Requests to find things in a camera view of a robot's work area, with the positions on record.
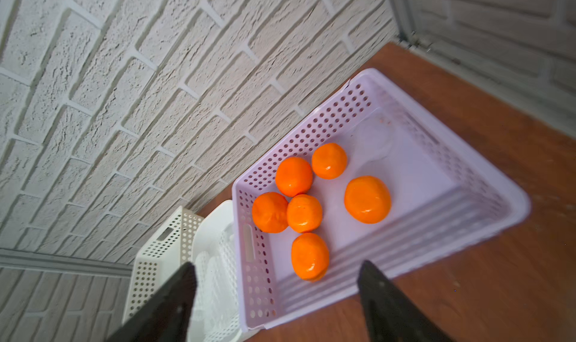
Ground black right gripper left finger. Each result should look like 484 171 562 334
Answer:
108 262 197 341

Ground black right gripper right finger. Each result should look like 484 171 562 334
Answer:
357 260 452 341

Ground bare orange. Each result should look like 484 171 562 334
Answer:
311 142 347 180
275 157 314 197
343 175 392 224
252 192 288 233
291 232 330 282
286 194 323 233

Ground white foam net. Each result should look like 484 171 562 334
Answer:
193 236 239 341

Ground white plastic tub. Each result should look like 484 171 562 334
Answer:
187 199 255 341

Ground white perforated plastic basket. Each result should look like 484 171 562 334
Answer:
122 206 204 323

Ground purple perforated plastic basket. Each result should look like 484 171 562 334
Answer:
232 68 530 331

